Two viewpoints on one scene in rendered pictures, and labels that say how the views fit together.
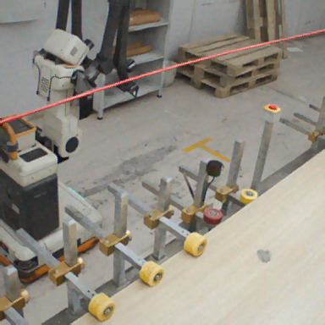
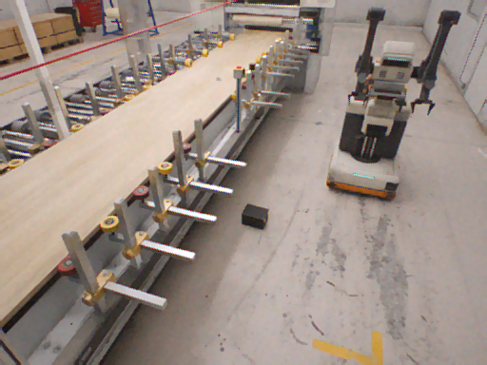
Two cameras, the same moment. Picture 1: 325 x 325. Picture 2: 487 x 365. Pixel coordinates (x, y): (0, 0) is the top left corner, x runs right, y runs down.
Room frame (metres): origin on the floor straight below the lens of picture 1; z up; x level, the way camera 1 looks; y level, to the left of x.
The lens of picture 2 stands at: (4.58, -0.83, 1.91)
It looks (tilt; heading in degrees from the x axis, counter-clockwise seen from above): 36 degrees down; 165
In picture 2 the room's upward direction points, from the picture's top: 1 degrees clockwise
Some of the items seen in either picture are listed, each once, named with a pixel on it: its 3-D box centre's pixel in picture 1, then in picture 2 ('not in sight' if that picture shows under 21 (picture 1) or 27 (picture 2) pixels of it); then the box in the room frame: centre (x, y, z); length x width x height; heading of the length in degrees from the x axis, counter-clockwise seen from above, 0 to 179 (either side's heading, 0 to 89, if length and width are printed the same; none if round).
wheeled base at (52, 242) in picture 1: (38, 223); (362, 165); (2.25, 1.04, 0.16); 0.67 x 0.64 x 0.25; 147
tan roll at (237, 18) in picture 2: not in sight; (270, 21); (-0.68, 0.98, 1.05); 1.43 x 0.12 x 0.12; 57
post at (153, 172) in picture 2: not in sight; (159, 205); (3.28, -0.92, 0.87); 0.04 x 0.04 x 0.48; 57
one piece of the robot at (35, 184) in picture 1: (22, 173); (373, 124); (2.18, 1.09, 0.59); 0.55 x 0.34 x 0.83; 57
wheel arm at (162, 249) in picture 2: not in sight; (150, 246); (3.50, -0.98, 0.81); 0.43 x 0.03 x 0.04; 57
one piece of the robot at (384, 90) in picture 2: (72, 94); (385, 96); (2.50, 0.88, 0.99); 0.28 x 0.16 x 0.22; 57
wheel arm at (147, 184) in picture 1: (177, 204); (266, 93); (1.83, 0.12, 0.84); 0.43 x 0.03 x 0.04; 57
